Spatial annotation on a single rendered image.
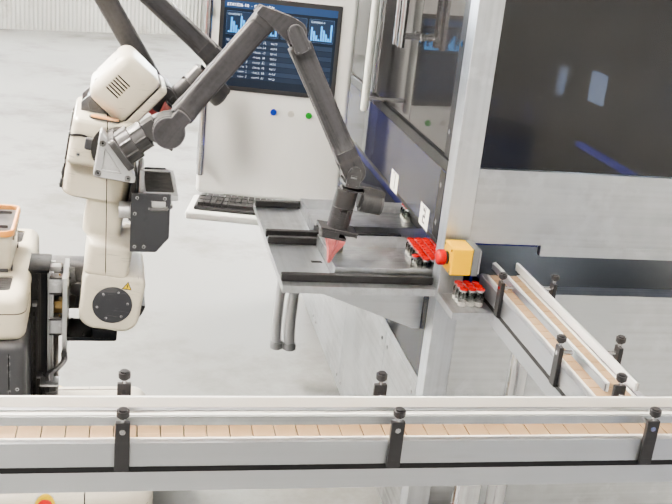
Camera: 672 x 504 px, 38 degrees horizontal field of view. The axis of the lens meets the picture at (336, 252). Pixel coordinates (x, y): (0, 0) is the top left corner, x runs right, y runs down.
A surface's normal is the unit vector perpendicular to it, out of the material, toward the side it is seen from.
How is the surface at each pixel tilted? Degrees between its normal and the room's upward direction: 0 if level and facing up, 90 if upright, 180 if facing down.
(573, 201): 90
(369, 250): 0
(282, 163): 90
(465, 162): 90
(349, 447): 90
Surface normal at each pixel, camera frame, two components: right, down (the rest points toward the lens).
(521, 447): 0.18, 0.34
